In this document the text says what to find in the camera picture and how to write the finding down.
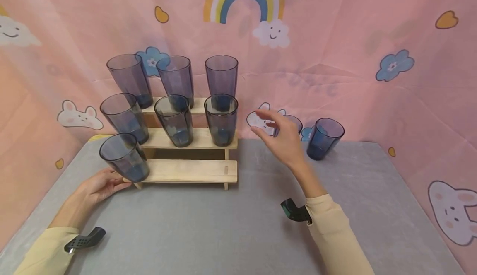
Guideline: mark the person's right forearm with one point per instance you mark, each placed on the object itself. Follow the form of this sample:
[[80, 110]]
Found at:
[[335, 225]]

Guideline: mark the wooden three-tier shelf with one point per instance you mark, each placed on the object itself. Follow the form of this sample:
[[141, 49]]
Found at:
[[193, 170]]

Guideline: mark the person's left fingers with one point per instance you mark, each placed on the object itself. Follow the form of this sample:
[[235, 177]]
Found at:
[[121, 185]]

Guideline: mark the black wrist band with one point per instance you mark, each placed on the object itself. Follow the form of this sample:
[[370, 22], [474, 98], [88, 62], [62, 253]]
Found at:
[[296, 212], [84, 241]]

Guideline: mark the blue tinted glass cup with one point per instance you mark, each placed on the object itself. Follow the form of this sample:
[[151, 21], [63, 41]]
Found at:
[[125, 159], [128, 78], [175, 121], [178, 78], [125, 117], [221, 76], [295, 124], [323, 140], [221, 121]]

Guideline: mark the person's right middle finger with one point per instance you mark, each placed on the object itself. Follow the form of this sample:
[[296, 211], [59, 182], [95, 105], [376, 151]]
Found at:
[[272, 124]]

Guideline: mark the person's left hand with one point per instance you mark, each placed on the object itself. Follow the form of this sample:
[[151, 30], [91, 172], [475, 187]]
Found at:
[[95, 190]]

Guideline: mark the person's left thumb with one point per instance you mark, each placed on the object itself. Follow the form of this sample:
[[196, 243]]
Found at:
[[109, 172]]

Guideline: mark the person's right index finger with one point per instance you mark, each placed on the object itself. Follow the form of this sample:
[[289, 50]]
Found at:
[[272, 115]]

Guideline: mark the person's right thumb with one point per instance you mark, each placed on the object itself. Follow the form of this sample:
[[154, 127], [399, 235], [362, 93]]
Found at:
[[264, 138]]

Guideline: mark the person's right hand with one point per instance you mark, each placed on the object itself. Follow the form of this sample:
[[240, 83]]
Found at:
[[285, 146]]

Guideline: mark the person's left forearm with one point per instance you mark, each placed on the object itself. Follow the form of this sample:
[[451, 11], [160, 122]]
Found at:
[[56, 242]]

